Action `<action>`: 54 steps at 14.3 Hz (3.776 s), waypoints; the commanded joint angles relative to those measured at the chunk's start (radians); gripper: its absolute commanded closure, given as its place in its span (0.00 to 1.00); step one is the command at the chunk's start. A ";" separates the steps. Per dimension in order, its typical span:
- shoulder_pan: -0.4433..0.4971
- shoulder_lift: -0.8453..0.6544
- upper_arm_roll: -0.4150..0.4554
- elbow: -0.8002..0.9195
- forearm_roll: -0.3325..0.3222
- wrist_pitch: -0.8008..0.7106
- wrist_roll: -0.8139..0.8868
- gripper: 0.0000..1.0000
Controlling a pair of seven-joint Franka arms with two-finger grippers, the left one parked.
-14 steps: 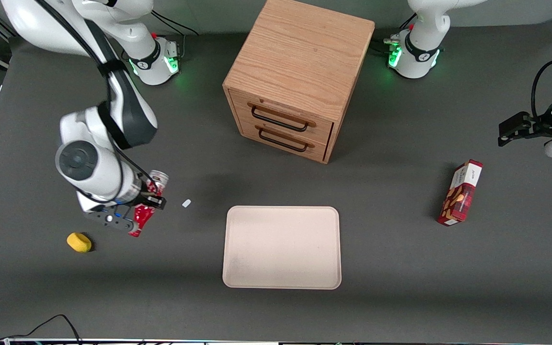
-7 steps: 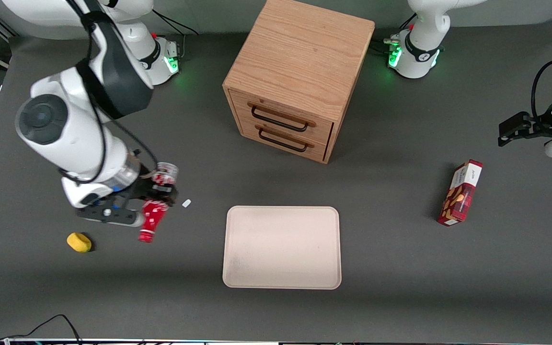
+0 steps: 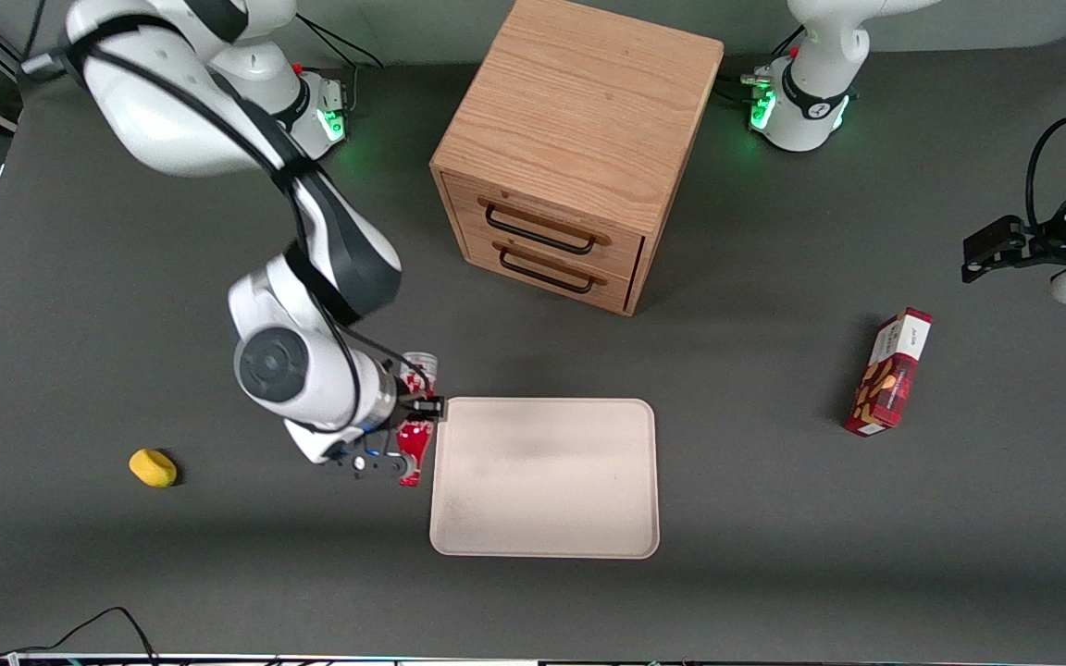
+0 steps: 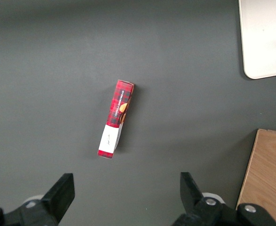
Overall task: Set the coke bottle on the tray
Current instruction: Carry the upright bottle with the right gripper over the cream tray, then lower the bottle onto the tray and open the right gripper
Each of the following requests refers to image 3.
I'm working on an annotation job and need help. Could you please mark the black cable on table edge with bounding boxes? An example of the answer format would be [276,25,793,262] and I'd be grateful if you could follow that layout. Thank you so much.
[0,606,160,666]

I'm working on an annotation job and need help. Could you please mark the black cables at arm base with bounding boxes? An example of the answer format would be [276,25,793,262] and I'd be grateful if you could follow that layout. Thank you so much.
[295,13,385,114]
[716,26,804,106]

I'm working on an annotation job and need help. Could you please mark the beige rectangular tray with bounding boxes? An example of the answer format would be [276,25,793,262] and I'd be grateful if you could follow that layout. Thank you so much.
[428,397,662,561]

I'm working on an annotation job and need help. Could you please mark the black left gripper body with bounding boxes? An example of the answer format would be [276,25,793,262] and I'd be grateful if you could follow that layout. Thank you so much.
[1005,229,1066,272]

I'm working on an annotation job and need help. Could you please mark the black drawer handle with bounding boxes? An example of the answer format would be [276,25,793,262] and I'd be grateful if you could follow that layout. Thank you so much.
[498,247,599,296]
[484,204,602,256]

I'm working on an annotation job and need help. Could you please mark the wooden lower drawer front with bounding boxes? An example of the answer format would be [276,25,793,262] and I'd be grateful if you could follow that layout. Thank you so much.
[461,227,634,312]

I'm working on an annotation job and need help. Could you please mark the wooden two-drawer cabinet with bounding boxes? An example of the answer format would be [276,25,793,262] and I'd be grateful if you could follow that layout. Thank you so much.
[429,0,726,318]

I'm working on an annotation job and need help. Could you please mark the black cables at left arm base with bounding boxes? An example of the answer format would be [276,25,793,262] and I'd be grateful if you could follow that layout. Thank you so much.
[716,26,804,106]

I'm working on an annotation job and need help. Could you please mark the wooden upper drawer front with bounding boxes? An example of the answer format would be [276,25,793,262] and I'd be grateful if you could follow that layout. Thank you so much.
[445,176,647,278]

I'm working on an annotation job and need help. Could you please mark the wooden drawer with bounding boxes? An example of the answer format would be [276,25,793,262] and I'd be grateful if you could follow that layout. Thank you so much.
[461,227,634,312]
[445,176,647,278]

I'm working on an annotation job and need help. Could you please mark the black lower drawer handle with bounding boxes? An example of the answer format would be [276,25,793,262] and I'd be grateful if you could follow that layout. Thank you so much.
[498,247,599,296]

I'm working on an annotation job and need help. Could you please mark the yellow lemon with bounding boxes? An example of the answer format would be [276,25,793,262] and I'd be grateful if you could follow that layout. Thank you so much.
[129,449,179,488]

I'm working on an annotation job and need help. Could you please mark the black upper drawer handle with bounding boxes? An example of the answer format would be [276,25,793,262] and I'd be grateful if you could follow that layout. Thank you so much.
[484,204,602,256]

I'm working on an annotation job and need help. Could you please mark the red snack box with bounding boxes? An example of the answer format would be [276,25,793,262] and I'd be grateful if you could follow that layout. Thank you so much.
[844,307,935,438]

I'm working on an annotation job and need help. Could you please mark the black cables at right arm base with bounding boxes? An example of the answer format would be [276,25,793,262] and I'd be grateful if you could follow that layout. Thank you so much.
[295,13,385,114]

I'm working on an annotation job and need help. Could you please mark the red snack packet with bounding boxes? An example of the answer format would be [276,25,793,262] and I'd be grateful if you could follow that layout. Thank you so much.
[397,351,442,488]

